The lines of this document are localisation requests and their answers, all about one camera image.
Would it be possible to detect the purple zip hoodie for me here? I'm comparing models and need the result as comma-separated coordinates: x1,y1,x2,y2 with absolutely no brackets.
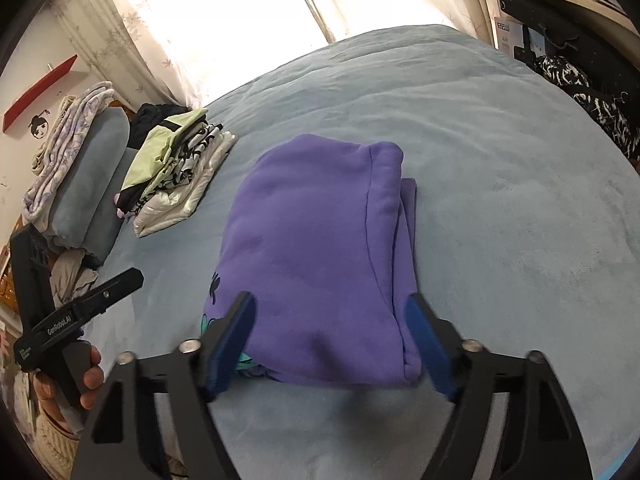
199,133,425,388

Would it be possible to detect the person's left forearm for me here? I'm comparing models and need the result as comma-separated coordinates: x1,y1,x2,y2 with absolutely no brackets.
15,405,88,466

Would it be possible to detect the beige crumpled cloth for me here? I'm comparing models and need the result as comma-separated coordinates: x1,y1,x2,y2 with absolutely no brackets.
50,249,101,311

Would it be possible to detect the black garment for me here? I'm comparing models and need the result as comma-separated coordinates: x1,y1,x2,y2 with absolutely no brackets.
130,103,191,136

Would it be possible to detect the black-white patterned cloth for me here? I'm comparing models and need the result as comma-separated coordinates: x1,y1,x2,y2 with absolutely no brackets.
532,55,640,161

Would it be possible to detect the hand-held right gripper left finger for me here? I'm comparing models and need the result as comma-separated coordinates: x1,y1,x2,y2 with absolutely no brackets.
70,290,258,480

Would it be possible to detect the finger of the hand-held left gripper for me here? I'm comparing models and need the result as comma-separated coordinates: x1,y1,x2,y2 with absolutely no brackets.
65,267,146,322

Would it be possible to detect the person's left hand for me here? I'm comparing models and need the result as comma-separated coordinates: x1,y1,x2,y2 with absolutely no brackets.
32,345,106,431

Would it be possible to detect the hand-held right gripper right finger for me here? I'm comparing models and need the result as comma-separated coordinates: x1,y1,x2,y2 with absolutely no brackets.
404,291,596,480

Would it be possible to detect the cartoon wall sticker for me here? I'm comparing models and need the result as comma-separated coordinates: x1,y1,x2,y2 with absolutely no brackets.
27,112,51,141

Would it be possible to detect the grey pillow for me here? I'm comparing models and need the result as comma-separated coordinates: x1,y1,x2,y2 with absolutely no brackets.
42,107,131,266

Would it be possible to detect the folded silver padded jacket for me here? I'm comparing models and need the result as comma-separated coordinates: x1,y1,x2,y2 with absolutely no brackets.
132,132,238,238

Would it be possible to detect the white cardboard box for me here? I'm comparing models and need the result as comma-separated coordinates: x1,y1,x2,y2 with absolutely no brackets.
494,16,523,56

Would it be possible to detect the black bag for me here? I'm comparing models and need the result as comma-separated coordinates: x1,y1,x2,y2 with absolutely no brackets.
497,0,640,111

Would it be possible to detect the folded light green garment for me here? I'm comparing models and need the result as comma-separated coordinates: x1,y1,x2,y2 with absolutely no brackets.
121,107,208,198

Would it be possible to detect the red wall shelf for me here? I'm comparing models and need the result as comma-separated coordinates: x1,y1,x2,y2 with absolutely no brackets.
2,54,78,132

